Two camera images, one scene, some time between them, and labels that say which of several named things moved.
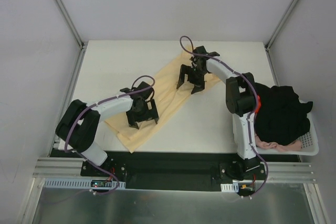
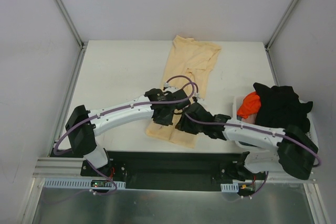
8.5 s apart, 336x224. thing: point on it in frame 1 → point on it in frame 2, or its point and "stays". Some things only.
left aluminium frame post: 62,8 stays
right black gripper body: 194,76 → 189,123
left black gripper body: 144,115 → 165,116
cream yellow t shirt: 170,101 → 190,59
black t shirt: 282,117 stays
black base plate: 146,171 stays
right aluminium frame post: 289,9 stays
